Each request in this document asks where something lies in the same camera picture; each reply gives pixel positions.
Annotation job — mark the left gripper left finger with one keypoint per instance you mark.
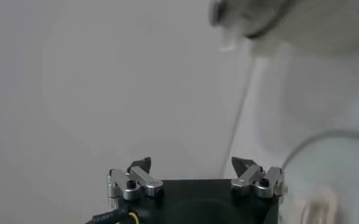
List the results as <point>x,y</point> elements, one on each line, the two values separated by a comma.
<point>136,178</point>

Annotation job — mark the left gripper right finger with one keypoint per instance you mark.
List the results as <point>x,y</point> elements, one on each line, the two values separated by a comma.
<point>252,176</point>

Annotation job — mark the round glass lid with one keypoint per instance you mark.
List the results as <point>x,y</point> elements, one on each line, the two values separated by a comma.
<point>334,170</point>

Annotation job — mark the white electric cooker base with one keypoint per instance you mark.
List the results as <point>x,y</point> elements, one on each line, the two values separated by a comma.
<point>319,27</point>

